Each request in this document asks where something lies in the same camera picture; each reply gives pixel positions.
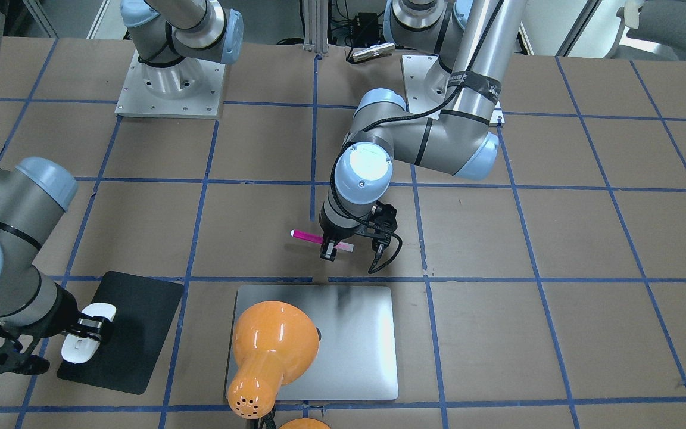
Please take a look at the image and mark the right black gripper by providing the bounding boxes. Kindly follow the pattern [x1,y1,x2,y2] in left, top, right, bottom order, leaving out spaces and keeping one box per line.
[27,290,114,344]

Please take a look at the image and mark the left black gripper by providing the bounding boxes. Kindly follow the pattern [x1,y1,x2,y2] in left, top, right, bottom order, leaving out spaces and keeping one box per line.
[319,206,367,262]

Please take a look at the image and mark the pink marker pen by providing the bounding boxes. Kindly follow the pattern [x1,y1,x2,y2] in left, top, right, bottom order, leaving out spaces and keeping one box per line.
[289,230,354,252]

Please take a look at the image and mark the white computer mouse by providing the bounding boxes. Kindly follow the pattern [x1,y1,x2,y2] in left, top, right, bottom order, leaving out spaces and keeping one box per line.
[61,303,117,364]

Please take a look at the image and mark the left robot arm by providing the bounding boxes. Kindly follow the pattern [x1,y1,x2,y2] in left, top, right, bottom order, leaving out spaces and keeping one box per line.
[319,1,526,263]

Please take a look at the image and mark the black mousepad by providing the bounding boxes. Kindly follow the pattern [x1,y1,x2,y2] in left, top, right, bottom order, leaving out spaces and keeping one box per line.
[57,271,183,395]

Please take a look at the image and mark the orange desk lamp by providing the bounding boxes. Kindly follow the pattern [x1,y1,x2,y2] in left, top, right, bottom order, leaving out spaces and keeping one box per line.
[226,301,321,428]

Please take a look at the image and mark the silver closed laptop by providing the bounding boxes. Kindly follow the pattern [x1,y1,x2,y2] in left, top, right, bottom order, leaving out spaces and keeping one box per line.
[234,284,398,402]

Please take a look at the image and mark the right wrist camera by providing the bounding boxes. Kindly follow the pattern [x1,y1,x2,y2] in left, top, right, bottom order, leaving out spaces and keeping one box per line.
[0,323,50,375]

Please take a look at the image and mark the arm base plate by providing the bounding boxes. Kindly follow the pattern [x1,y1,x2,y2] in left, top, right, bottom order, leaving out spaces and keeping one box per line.
[401,54,504,127]
[115,52,227,119]

